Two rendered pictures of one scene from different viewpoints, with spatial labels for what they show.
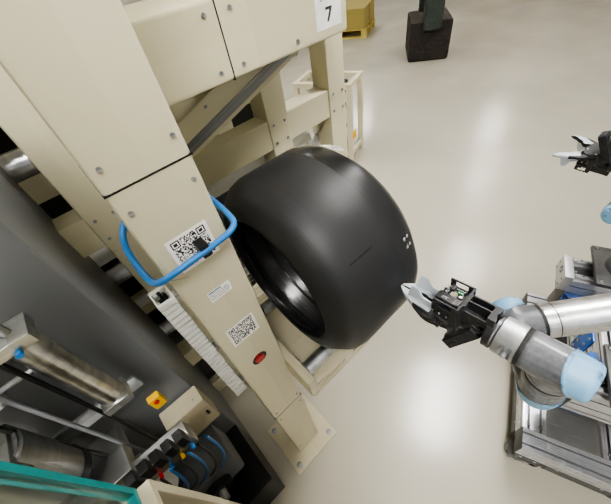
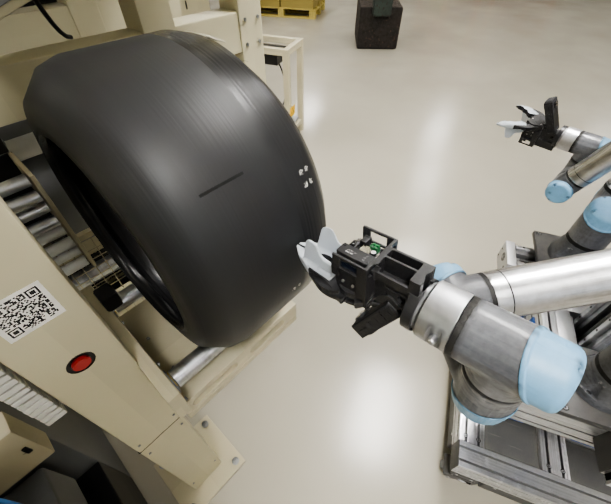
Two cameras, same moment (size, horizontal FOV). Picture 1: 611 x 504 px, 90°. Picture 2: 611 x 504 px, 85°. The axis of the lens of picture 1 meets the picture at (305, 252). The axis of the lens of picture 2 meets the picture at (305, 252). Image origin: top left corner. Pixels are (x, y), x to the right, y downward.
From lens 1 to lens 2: 0.29 m
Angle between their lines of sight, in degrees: 10
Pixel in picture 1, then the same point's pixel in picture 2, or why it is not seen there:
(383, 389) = (307, 402)
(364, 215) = (233, 122)
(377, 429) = (296, 453)
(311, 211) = (133, 100)
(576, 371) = (543, 360)
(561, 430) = (500, 441)
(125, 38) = not seen: outside the picture
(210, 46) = not seen: outside the picture
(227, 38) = not seen: outside the picture
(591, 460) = (530, 474)
